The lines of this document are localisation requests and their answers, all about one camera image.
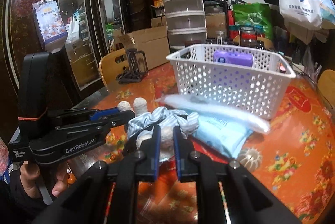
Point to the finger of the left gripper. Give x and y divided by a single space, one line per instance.
81 115
87 129

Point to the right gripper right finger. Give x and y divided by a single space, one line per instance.
226 192

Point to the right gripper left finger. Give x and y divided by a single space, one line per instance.
107 193

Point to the white ridged soft ball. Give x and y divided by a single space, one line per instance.
250 158

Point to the plush doll striped clothes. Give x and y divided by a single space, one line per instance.
141 127

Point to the light blue soft pack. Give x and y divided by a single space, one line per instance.
224 135

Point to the clear plastic bag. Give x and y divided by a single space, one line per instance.
215 109

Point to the white perforated plastic basket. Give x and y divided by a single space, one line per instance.
258 89

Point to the purple tissue pack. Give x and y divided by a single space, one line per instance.
240 59

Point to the person left hand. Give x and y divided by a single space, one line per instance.
29 173

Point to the left wooden chair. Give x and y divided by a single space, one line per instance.
111 66

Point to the wooden chair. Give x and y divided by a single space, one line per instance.
326 87
111 66

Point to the red floral tablecloth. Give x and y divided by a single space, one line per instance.
297 157

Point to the black phone stand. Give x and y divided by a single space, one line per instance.
133 74

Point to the cardboard box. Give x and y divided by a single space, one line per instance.
152 41

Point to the right wooden chair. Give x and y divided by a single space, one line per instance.
326 87

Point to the white plastic drawer tower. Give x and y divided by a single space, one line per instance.
185 22

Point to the glass pickle jar red lid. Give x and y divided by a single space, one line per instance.
248 37

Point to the green shopping bag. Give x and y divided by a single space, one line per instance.
254 14

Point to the light blue tote bag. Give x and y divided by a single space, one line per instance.
327 13

